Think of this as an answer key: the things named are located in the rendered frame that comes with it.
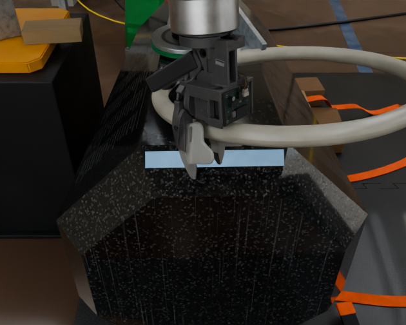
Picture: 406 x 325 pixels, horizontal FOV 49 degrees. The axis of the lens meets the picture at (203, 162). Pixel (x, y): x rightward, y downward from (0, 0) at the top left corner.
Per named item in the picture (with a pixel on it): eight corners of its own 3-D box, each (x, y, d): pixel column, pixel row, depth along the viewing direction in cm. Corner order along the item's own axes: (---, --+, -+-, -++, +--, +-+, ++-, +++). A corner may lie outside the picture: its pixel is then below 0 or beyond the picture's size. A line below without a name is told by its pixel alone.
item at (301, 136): (131, 78, 97) (129, 65, 95) (330, 48, 109) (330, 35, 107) (198, 180, 55) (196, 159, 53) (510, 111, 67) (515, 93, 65)
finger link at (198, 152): (203, 192, 62) (210, 128, 60) (174, 180, 66) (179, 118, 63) (218, 187, 65) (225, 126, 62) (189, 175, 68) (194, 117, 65)
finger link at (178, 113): (177, 153, 63) (182, 90, 60) (169, 149, 63) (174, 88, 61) (200, 147, 66) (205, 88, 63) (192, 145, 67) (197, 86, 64)
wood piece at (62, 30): (24, 45, 157) (20, 31, 154) (28, 33, 165) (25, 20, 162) (82, 42, 159) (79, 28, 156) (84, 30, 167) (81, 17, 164)
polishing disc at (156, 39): (227, 31, 147) (227, 27, 146) (205, 59, 131) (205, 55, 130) (167, 22, 152) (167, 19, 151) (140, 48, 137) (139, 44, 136)
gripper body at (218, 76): (220, 135, 59) (216, 42, 53) (174, 120, 64) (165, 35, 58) (254, 116, 64) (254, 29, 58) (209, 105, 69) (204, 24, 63)
